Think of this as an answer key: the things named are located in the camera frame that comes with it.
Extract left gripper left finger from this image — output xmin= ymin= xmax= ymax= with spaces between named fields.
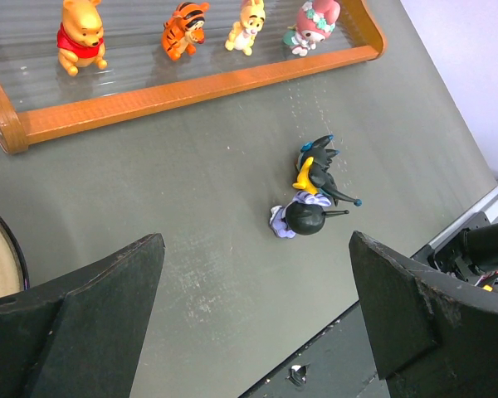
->
xmin=0 ymin=233 xmax=165 ymax=397

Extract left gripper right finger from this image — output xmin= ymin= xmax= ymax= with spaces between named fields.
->
xmin=349 ymin=231 xmax=498 ymax=397

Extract pink rabbit toy figure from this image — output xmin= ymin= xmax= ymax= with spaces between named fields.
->
xmin=282 ymin=0 xmax=341 ymax=56

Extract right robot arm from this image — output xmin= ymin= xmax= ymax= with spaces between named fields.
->
xmin=426 ymin=211 xmax=498 ymax=291

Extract orange wooden shelf rack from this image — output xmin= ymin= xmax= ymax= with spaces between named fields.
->
xmin=0 ymin=1 xmax=387 ymax=154

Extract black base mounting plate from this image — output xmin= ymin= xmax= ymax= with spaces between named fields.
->
xmin=242 ymin=302 xmax=389 ymax=398

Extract black purple small toy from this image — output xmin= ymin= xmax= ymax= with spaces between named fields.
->
xmin=269 ymin=191 xmax=349 ymax=239

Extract black spiky toy figure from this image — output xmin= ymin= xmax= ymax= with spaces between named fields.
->
xmin=292 ymin=134 xmax=363 ymax=206

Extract yellow bear toy figure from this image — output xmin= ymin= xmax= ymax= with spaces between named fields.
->
xmin=56 ymin=0 xmax=108 ymax=76

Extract orange tiger toy figure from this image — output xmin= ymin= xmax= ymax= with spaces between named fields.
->
xmin=161 ymin=2 xmax=210 ymax=61

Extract tan rabbit toy figure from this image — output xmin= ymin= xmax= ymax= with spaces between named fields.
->
xmin=224 ymin=0 xmax=266 ymax=56

